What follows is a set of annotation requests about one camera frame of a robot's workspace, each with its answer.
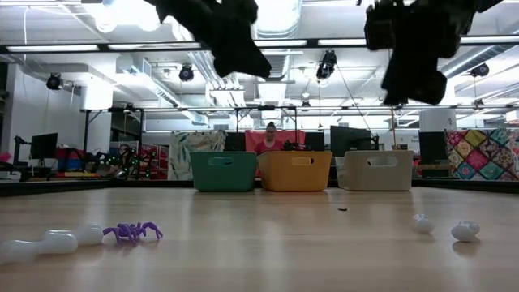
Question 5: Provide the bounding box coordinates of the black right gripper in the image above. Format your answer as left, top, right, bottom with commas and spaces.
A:
363, 0, 479, 105

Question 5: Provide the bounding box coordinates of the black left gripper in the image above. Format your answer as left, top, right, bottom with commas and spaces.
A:
161, 0, 272, 78

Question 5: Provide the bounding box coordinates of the purple plastic spider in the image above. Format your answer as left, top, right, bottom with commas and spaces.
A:
102, 221, 164, 245

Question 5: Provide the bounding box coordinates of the thin vertical pole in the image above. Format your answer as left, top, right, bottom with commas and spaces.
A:
388, 104, 397, 149

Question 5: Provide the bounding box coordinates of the black computer monitor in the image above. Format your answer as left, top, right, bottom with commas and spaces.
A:
30, 132, 60, 161
224, 131, 247, 153
329, 125, 380, 157
418, 131, 447, 165
303, 131, 326, 152

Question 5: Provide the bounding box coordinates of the red hanging cloth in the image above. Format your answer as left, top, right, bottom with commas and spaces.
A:
244, 129, 306, 153

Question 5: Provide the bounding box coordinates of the person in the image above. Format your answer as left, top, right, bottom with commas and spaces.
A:
115, 144, 135, 178
254, 121, 285, 156

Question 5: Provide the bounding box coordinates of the white green patterned cloth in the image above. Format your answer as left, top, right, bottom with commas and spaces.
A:
168, 130, 228, 182

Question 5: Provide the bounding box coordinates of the light grey plastic bin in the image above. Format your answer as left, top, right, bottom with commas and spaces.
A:
335, 150, 414, 191

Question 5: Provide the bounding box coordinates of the colourful patchwork quilt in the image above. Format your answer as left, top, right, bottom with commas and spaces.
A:
444, 128, 519, 182

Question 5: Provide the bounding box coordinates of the teal plastic bin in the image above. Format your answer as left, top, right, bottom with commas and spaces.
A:
189, 151, 258, 192

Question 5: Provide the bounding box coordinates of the orange plastic bin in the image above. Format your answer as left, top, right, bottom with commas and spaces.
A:
257, 151, 333, 192

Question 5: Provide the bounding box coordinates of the black background rig frame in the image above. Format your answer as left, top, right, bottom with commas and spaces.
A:
83, 104, 519, 182

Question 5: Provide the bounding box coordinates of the silver round air duct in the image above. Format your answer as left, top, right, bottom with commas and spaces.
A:
251, 0, 303, 82

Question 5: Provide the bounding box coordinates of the black hanging camera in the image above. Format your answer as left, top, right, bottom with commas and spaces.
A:
315, 49, 338, 81

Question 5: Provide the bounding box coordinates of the silver slanted air duct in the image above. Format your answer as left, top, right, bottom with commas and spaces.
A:
440, 44, 519, 80

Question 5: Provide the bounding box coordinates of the black overhead frame beam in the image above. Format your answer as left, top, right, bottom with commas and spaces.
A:
0, 35, 519, 54

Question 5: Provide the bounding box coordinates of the black aluminium table frame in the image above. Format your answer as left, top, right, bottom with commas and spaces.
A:
0, 178, 519, 199

